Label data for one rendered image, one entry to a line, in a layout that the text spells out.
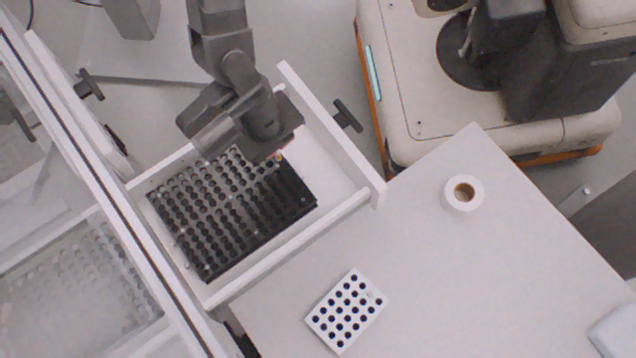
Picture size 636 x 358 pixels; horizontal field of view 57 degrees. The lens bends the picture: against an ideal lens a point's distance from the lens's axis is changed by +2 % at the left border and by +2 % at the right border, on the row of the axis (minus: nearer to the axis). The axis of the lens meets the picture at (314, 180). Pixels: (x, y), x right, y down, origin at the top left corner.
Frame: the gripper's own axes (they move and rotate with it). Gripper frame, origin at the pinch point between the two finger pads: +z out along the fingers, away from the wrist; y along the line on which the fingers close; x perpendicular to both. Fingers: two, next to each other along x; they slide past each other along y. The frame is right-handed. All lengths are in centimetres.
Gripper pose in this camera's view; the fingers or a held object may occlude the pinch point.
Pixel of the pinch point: (275, 147)
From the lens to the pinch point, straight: 92.3
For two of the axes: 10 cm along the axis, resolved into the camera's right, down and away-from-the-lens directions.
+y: 8.0, -5.9, 1.1
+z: 1.0, 3.1, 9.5
